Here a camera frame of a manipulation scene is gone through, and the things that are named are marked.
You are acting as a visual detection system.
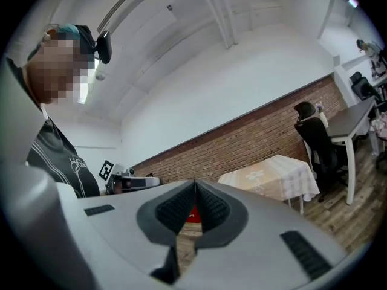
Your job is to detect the pink bag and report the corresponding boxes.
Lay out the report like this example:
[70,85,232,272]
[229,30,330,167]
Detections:
[369,118,387,141]

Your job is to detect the black mesh office chair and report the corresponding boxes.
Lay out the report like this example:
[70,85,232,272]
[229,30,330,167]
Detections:
[349,71,382,103]

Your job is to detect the black high-back office chair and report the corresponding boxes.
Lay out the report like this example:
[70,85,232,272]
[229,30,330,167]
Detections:
[294,101,349,202]

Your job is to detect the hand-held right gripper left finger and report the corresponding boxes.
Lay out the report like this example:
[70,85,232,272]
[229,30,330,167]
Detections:
[56,179,197,290]

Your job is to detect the light checked tablecloth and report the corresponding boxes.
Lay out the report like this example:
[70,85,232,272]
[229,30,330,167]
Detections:
[217,154,321,204]

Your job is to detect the dark desk with white legs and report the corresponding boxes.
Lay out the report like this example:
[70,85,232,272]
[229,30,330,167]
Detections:
[325,96,377,206]

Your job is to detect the person's head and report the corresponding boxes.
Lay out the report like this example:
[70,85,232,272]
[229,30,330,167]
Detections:
[26,22,98,106]

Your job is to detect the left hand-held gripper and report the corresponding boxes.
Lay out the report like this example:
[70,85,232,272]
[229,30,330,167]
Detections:
[98,159,161,196]

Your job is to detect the person's black patterned shirt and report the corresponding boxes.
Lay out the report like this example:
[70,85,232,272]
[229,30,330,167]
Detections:
[25,113,101,199]

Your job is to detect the red object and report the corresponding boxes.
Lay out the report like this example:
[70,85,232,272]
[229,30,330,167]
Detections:
[184,205,203,224]

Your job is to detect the white-legged table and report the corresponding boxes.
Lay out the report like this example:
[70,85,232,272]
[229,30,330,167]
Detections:
[284,195,306,216]

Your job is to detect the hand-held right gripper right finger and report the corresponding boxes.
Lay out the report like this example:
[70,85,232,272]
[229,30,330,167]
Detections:
[174,179,349,290]

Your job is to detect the white ceiling pipes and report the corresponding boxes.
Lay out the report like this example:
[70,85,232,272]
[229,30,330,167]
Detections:
[201,0,240,50]

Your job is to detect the long ceiling air vent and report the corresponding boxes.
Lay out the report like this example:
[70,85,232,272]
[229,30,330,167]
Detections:
[96,0,145,33]

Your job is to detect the black head-worn camera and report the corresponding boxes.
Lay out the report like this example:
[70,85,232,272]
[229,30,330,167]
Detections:
[95,31,114,65]

